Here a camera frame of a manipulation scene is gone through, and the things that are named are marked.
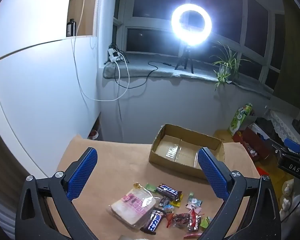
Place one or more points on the white lace cloth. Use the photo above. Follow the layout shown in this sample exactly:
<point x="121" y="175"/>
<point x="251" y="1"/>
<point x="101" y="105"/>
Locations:
<point x="280" y="122"/>

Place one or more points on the brown paper table cover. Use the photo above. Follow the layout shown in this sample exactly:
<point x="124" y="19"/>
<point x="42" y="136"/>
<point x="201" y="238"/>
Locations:
<point x="115" y="160"/>

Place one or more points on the dark cloth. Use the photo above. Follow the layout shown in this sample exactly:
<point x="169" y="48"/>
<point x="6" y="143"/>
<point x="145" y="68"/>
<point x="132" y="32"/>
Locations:
<point x="265" y="127"/>

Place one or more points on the person's right hand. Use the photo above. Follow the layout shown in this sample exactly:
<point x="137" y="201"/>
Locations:
<point x="287" y="195"/>

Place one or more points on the dark figurine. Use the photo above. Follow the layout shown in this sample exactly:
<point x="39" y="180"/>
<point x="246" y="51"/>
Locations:
<point x="298" y="127"/>

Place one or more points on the pink wrapper candy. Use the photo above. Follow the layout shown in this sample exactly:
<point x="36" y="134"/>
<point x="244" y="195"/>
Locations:
<point x="194" y="208"/>

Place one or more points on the dark chocolate bar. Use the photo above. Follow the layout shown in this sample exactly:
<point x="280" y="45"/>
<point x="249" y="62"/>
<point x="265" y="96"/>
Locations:
<point x="153" y="221"/>
<point x="168" y="191"/>

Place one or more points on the small yellow candy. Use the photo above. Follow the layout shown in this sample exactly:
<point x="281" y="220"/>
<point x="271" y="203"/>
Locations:
<point x="137" y="186"/>

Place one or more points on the pink bread packet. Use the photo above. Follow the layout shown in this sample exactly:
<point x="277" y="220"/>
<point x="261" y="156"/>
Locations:
<point x="131" y="206"/>

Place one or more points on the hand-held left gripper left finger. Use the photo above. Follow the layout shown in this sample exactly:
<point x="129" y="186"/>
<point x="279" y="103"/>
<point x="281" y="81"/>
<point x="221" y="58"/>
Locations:
<point x="82" y="172"/>

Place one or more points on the white-framed window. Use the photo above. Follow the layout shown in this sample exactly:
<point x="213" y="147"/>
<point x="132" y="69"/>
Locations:
<point x="243" y="17"/>

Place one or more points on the wooden wall niche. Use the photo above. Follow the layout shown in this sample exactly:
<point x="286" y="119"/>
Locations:
<point x="88" y="10"/>

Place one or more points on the white wardrobe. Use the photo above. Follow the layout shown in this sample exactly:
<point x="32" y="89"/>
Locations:
<point x="35" y="85"/>

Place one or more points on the plain brown cardboard box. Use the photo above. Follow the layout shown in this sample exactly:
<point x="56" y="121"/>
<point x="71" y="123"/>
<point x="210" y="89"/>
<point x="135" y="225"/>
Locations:
<point x="223" y="136"/>

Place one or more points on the black tripod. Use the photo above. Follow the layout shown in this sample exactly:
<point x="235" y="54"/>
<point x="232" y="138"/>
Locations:
<point x="184" y="56"/>

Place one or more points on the black bottle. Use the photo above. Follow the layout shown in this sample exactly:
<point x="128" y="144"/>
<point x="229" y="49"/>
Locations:
<point x="70" y="28"/>

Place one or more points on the small green wrapper candy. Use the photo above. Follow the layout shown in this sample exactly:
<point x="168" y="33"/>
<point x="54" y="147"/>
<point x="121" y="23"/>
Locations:
<point x="191" y="195"/>

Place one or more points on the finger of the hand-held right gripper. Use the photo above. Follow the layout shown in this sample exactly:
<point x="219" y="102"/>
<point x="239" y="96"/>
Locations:
<point x="291" y="145"/>

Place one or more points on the red packet with dark filling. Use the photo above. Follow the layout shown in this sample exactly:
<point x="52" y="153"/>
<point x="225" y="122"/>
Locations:
<point x="193" y="221"/>

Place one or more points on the dark patterned candy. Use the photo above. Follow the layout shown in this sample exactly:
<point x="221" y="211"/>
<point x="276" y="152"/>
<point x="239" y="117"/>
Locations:
<point x="164" y="201"/>

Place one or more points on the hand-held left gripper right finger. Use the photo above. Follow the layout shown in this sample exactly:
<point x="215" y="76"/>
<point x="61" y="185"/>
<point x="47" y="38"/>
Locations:
<point x="212" y="175"/>

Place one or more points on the green printed carton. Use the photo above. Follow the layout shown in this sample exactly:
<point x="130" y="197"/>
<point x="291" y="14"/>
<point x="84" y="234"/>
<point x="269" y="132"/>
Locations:
<point x="236" y="120"/>

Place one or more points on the potted spider plant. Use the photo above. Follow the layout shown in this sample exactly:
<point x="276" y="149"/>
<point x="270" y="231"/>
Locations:
<point x="226" y="65"/>

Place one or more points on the yellow wrapper candy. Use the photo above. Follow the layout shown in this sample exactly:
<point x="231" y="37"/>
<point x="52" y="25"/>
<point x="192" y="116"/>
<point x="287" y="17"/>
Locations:
<point x="177" y="200"/>

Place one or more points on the white power strip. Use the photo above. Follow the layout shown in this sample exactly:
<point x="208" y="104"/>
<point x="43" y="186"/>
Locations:
<point x="113" y="55"/>

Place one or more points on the red-edged clear snack packet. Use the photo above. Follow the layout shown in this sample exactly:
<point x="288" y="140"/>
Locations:
<point x="180" y="219"/>

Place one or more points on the red wrapper snack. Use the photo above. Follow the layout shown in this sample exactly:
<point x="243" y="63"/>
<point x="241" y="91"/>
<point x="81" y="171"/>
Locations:
<point x="192" y="235"/>

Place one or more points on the red and white bag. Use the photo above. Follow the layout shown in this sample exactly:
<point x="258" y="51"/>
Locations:
<point x="93" y="134"/>

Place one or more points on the dark curtain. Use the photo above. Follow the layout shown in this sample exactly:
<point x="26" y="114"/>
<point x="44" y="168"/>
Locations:
<point x="293" y="62"/>

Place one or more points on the white mint candy packet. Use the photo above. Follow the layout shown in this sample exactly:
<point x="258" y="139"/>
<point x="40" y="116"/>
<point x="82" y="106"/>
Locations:
<point x="193" y="202"/>

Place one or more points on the red box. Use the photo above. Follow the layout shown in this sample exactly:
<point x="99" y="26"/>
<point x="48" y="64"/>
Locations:
<point x="255" y="142"/>

